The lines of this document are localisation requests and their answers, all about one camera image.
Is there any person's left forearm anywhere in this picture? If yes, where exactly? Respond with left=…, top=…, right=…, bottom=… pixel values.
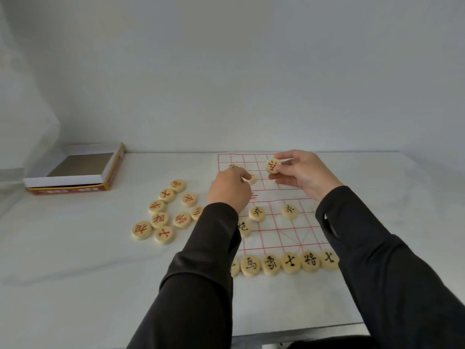
left=126, top=202, right=242, bottom=349

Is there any white cardboard box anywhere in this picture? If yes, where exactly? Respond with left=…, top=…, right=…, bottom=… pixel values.
left=22, top=143, right=126, bottom=196

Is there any sheer white curtain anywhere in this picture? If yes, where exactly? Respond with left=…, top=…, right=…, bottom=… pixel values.
left=0, top=3, right=61, bottom=215

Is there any person's right hand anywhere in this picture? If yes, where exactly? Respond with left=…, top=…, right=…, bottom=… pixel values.
left=268, top=149, right=345, bottom=203

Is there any person's left hand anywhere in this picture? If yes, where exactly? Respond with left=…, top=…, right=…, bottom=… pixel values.
left=207, top=167, right=253, bottom=215

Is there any red grid xiangqi board sheet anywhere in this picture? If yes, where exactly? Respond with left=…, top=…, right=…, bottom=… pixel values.
left=217, top=152, right=341, bottom=273

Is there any pile of wooden xiangqi pieces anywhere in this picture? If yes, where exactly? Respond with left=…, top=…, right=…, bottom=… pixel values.
left=131, top=179, right=204, bottom=246

